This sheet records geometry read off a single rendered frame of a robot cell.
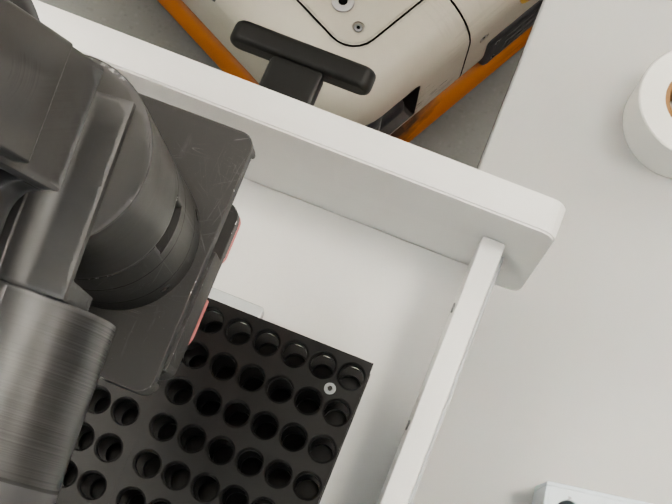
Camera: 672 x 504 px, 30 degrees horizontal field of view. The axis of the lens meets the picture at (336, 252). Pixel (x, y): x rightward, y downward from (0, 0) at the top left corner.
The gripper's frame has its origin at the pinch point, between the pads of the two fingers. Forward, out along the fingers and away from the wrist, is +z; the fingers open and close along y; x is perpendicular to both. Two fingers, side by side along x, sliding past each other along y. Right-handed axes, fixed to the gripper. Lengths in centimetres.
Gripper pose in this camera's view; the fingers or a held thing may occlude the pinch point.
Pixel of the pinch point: (160, 280)
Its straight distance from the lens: 54.7
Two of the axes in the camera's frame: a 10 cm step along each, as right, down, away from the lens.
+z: 0.2, 2.2, 9.8
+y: 3.6, -9.1, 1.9
